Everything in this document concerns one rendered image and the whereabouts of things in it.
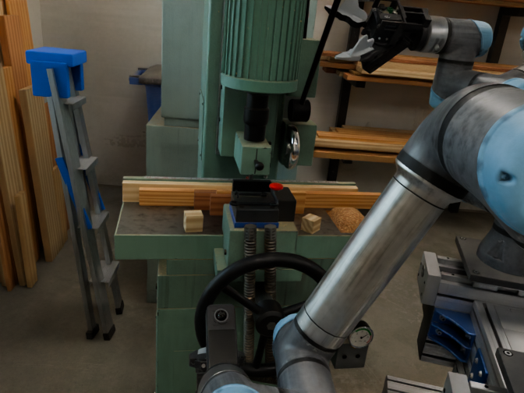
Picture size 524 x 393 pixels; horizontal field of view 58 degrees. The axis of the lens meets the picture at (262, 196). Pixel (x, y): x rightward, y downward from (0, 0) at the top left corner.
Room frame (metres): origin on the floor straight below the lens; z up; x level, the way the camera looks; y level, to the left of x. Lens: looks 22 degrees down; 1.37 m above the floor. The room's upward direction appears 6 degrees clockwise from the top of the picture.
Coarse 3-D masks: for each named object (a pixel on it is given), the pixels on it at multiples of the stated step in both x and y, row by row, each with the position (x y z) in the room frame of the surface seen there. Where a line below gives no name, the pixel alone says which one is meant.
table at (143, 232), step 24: (120, 216) 0.97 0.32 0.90; (144, 216) 0.98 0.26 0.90; (168, 216) 0.99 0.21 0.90; (216, 216) 1.02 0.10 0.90; (120, 240) 0.88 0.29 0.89; (144, 240) 0.89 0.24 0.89; (168, 240) 0.90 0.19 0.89; (192, 240) 0.91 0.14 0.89; (216, 240) 0.92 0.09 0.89; (312, 240) 0.96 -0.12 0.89; (336, 240) 0.98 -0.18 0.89; (216, 264) 0.85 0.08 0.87
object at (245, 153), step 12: (240, 132) 1.17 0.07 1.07; (240, 144) 1.07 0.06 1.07; (252, 144) 1.07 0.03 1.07; (264, 144) 1.08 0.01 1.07; (240, 156) 1.06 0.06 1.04; (252, 156) 1.05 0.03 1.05; (264, 156) 1.05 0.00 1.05; (240, 168) 1.05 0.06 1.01; (252, 168) 1.05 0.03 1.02; (264, 168) 1.06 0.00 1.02
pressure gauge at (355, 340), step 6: (360, 324) 0.94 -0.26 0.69; (366, 324) 0.94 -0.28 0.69; (354, 330) 0.92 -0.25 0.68; (360, 330) 0.93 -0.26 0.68; (366, 330) 0.93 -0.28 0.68; (348, 336) 0.93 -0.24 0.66; (354, 336) 0.93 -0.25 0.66; (360, 336) 0.93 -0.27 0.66; (366, 336) 0.93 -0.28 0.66; (372, 336) 0.93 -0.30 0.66; (354, 342) 0.93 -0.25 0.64; (360, 342) 0.93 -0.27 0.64; (366, 342) 0.93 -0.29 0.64; (354, 348) 0.95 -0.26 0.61
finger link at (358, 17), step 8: (352, 0) 1.08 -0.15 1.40; (328, 8) 1.10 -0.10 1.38; (344, 8) 1.09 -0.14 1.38; (352, 8) 1.08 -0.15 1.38; (336, 16) 1.10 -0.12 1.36; (344, 16) 1.09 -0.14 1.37; (352, 16) 1.09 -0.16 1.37; (360, 16) 1.08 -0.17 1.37; (352, 24) 1.09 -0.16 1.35; (360, 24) 1.09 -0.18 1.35
